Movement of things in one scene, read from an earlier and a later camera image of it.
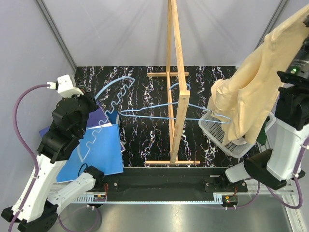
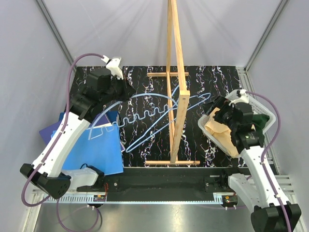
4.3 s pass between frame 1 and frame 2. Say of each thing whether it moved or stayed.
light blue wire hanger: moved
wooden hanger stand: stayed
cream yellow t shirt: moved
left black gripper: moved
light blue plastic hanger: moved
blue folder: stayed
